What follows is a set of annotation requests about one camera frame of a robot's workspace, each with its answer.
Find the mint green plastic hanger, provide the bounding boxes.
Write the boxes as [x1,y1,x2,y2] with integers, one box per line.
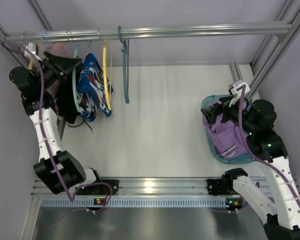
[71,41,93,113]

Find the blue red white patterned trousers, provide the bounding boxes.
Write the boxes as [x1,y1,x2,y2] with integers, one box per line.
[76,52,114,122]

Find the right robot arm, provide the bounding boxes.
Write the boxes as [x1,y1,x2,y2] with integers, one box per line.
[201,95,300,240]

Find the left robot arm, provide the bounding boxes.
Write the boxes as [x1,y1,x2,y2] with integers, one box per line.
[9,51,101,195]

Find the yellow plastic hanger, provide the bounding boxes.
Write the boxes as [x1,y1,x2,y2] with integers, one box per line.
[102,40,113,111]
[27,43,41,70]

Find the teal plastic hanger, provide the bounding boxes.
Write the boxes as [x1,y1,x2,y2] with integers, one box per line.
[117,25,130,104]

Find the pink garment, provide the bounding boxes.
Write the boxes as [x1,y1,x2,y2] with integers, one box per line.
[47,43,77,124]

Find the purple garment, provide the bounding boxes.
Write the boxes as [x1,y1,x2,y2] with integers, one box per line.
[202,98,253,158]

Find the teal plastic basket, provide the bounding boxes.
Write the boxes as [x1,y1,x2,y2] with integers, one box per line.
[200,93,257,165]

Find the black garment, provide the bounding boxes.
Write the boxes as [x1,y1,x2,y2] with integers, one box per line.
[55,79,93,132]

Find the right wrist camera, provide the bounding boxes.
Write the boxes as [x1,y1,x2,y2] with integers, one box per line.
[228,79,251,107]

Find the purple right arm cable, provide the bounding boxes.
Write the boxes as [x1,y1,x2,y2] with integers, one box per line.
[236,86,300,222]

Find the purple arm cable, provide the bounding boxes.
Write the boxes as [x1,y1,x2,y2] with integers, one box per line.
[0,41,113,207]
[236,86,300,222]

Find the light blue wire hanger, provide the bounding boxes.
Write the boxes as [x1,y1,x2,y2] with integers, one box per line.
[40,29,77,57]

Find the aluminium frame post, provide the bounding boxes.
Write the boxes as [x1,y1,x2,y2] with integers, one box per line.
[229,0,300,101]

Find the aluminium hanging rail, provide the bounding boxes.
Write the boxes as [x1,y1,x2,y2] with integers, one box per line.
[5,21,292,43]

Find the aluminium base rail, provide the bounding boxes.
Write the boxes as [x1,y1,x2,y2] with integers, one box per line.
[31,176,300,197]

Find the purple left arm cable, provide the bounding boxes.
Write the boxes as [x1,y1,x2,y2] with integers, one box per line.
[0,41,113,207]

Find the slotted cable duct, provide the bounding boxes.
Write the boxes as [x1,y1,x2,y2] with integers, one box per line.
[39,196,243,208]

